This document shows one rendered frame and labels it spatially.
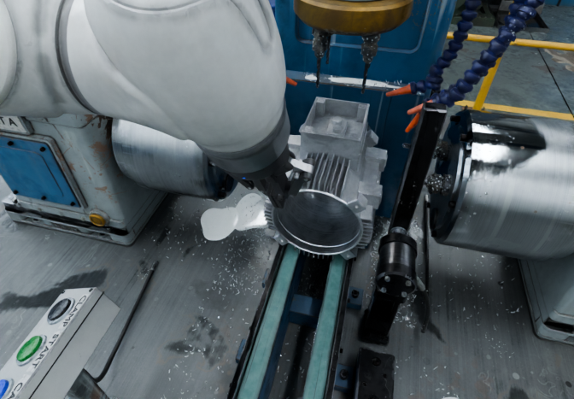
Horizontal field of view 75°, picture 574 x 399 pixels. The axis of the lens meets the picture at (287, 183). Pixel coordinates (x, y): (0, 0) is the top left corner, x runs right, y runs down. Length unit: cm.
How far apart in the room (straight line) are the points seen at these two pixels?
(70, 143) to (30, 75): 52
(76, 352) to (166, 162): 34
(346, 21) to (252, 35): 35
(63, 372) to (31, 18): 38
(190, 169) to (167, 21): 52
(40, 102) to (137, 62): 11
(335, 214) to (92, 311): 45
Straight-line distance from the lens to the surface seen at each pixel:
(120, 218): 90
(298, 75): 80
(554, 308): 85
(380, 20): 57
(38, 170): 90
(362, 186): 63
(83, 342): 55
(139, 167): 76
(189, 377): 76
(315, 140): 63
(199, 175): 70
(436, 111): 51
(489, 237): 69
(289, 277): 70
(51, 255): 102
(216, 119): 25
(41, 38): 29
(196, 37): 20
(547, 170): 67
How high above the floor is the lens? 150
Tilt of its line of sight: 42 degrees down
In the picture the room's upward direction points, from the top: straight up
